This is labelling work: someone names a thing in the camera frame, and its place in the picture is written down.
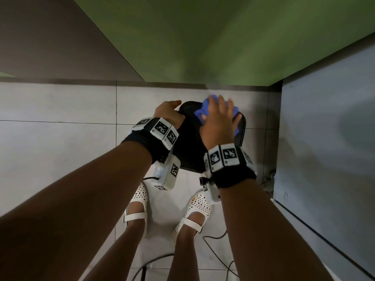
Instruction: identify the person's left hand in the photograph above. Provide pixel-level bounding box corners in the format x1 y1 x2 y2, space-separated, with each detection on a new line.
154 100 185 130

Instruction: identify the person's right hand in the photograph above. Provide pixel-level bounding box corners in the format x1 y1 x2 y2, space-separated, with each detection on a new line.
199 95 242 151

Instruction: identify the blue cleaning cloth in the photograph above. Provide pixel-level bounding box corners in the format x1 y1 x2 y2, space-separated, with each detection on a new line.
194 95 241 137

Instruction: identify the person's right forearm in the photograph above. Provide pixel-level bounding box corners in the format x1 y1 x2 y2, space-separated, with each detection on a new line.
219 178 335 281

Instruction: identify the person's left forearm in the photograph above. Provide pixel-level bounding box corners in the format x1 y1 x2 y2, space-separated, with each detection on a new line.
0 140 153 281

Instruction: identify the black marker wristband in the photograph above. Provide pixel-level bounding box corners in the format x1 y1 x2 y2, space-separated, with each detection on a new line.
121 116 180 164
203 143 257 189

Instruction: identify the white perforated shoe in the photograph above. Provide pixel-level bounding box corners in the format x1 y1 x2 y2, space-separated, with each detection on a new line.
171 191 212 247
122 182 149 239

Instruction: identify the grey cabinet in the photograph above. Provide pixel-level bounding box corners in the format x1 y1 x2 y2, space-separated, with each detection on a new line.
272 32 375 281

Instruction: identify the person's right leg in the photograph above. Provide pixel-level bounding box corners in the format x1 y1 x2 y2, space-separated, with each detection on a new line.
166 212 205 281

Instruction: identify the person's leg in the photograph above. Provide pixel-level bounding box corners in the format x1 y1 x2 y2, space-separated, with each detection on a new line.
166 212 205 281
83 201 147 281

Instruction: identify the person's left leg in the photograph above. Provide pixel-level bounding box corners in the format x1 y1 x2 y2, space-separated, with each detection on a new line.
83 201 147 281

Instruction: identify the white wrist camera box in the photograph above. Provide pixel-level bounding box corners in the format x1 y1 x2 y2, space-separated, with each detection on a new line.
151 154 181 191
199 173 222 205

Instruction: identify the black cable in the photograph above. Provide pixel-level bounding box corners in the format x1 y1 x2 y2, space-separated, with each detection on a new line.
131 253 175 281
202 229 239 281

